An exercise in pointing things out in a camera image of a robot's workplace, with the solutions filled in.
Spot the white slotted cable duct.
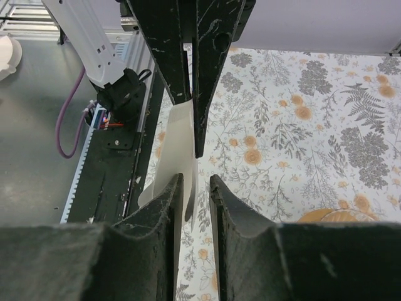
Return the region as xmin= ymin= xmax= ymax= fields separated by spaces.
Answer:
xmin=60 ymin=105 xmax=105 ymax=224

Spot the white paper coffee filter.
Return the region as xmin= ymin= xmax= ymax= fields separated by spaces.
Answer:
xmin=138 ymin=100 xmax=197 ymax=292

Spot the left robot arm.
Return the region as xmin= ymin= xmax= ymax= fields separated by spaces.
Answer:
xmin=44 ymin=0 xmax=255 ymax=157

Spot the floral patterned table mat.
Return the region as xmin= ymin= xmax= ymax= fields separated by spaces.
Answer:
xmin=147 ymin=45 xmax=401 ymax=301

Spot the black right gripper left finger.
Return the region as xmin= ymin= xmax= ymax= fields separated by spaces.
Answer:
xmin=1 ymin=174 xmax=184 ymax=300

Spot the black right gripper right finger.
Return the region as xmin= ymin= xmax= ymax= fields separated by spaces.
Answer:
xmin=210 ymin=175 xmax=400 ymax=300

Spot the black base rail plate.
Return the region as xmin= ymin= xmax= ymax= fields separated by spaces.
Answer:
xmin=67 ymin=72 xmax=164 ymax=224

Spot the clear glass dripper cone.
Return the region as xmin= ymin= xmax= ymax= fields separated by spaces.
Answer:
xmin=321 ymin=209 xmax=378 ymax=222

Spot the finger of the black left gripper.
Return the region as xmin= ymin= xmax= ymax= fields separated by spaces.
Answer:
xmin=192 ymin=1 xmax=246 ymax=157
xmin=127 ymin=0 xmax=190 ymax=105

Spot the round wooden dripper base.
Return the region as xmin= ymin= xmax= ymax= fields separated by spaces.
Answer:
xmin=297 ymin=208 xmax=335 ymax=223

